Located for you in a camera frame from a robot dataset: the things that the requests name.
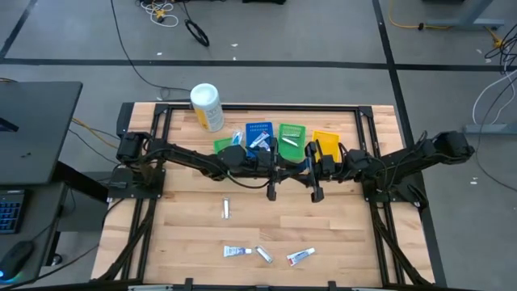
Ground thin yellow cable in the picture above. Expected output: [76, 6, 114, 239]
[71, 116, 122, 150]

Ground grey desk foot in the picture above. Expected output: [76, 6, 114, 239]
[462, 123, 517, 135]

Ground yellow plastic slotted basket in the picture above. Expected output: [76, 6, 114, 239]
[310, 129, 342, 163]

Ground black cable bundle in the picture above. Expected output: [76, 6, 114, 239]
[484, 32, 517, 76]

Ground black desk panel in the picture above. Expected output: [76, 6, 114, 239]
[0, 80, 84, 187]

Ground white cable with yellow plug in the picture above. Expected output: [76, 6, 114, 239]
[139, 0, 179, 28]

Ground black cable coil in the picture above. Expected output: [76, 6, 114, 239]
[183, 18, 211, 49]

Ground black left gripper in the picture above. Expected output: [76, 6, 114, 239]
[252, 139, 301, 202]

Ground dark grey desk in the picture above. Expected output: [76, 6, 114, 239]
[0, 181, 69, 286]

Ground black table end plate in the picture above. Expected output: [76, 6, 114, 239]
[116, 101, 136, 137]

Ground white red toothpaste tube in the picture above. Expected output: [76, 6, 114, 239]
[286, 247, 317, 268]

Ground black computer mouse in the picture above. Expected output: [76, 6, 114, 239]
[0, 240, 36, 282]

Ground white floor cable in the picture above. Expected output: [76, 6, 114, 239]
[471, 68, 517, 126]

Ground yellow floor cable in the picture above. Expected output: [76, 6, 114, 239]
[387, 0, 452, 32]

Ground long black floor cable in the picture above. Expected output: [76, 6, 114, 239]
[108, 0, 193, 94]

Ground backlit black keyboard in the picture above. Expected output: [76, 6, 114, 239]
[0, 189, 26, 235]

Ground green plastic slotted basket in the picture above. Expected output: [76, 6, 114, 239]
[276, 123, 308, 162]
[212, 137, 248, 157]

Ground white yellow wipes canister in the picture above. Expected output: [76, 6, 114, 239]
[189, 82, 225, 133]

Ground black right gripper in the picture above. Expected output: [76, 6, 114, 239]
[297, 141, 337, 204]

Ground grey desk leg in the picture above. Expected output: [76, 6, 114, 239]
[426, 0, 506, 32]

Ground blue plastic slotted basket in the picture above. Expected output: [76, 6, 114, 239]
[245, 121, 275, 159]

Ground black aluminium table frame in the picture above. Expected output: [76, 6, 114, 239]
[91, 101, 436, 289]

